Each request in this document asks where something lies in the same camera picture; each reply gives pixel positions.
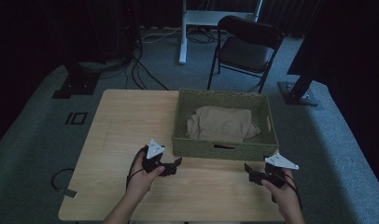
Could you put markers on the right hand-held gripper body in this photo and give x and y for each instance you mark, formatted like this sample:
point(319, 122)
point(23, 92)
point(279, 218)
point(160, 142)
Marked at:
point(276, 174)

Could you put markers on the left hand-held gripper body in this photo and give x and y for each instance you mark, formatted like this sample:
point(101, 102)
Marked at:
point(153, 158)

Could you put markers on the green woven basket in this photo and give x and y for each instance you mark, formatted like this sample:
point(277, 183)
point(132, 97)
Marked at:
point(190, 149)

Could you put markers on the khaki pants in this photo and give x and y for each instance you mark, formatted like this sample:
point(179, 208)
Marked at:
point(221, 124)

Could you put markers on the person's right hand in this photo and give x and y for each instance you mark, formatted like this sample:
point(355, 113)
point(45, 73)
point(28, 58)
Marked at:
point(285, 199)

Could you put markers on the person's left hand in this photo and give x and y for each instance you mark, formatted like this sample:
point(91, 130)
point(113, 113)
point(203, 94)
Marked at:
point(142, 183)

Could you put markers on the black stand base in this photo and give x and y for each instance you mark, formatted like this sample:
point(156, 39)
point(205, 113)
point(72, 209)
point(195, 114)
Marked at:
point(298, 93)
point(75, 84)

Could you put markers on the grey floor tape piece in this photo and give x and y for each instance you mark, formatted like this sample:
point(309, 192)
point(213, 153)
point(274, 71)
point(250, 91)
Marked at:
point(71, 193)

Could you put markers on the black folding chair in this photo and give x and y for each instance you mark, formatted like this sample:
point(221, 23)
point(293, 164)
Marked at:
point(246, 46)

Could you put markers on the white desk frame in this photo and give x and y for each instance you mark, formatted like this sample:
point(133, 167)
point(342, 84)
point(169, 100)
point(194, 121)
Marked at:
point(193, 17)

